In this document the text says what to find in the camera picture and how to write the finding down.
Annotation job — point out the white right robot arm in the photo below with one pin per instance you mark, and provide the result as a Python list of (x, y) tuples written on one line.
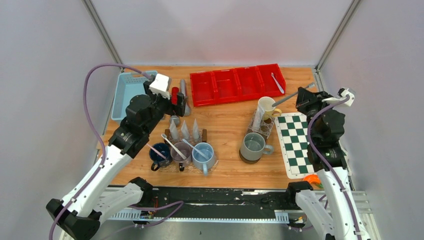
[(342, 220)]

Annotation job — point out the light blue plastic basket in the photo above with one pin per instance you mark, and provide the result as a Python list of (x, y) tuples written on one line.
[(128, 85)]

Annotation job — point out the left aluminium frame post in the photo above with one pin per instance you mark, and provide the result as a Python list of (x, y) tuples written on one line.
[(95, 17)]

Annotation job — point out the clear textured plastic sheet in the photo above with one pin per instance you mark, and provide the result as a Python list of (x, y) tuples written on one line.
[(264, 129)]

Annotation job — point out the red glitter microphone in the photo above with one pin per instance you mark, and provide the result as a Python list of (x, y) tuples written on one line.
[(174, 99)]

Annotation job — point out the red bin with clear sheet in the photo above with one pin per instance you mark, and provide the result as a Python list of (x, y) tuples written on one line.
[(227, 86)]

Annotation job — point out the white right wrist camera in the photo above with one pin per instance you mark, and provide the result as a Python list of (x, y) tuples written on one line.
[(346, 97)]

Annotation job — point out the green white chessboard mat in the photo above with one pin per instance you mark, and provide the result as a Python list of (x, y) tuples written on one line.
[(292, 135)]

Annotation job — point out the aluminium corner frame post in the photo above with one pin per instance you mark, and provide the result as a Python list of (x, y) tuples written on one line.
[(352, 8)]

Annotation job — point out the grey green mug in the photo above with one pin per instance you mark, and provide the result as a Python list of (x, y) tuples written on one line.
[(253, 147)]

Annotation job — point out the orange green tape roll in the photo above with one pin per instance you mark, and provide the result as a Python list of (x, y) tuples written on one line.
[(313, 179)]

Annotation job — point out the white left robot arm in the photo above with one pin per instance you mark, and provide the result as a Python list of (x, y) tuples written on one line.
[(81, 212)]

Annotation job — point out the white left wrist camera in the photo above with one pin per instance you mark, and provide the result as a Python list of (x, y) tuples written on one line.
[(161, 85)]

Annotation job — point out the cream yellow mug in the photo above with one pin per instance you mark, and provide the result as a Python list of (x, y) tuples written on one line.
[(267, 109)]

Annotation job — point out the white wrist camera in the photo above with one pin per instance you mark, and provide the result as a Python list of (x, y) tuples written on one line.
[(161, 85), (346, 97)]

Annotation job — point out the purple grey mug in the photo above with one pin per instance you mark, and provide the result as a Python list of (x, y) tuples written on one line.
[(186, 150)]

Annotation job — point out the white toothbrush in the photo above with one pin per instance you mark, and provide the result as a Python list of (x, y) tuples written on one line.
[(164, 136)]

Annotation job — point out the brown oval wooden tray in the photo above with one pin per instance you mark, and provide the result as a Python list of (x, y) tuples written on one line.
[(254, 144)]

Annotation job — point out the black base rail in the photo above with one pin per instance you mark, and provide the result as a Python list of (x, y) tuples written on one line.
[(219, 203)]

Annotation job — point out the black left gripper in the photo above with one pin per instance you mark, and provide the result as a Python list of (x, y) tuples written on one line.
[(153, 96)]

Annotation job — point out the grey toothpaste tube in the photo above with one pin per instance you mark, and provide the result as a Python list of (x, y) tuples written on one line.
[(185, 131)]

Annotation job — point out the light blue toothbrush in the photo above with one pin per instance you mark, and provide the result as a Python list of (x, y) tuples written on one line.
[(280, 88), (198, 151)]

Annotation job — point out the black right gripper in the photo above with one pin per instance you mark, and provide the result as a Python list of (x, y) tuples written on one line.
[(304, 98)]

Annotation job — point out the dark blue mug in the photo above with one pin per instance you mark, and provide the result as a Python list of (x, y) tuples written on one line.
[(157, 161)]

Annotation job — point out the silver microphone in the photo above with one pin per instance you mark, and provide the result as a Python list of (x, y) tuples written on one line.
[(183, 90)]

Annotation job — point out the light blue mug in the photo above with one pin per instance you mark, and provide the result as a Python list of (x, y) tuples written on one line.
[(201, 163)]

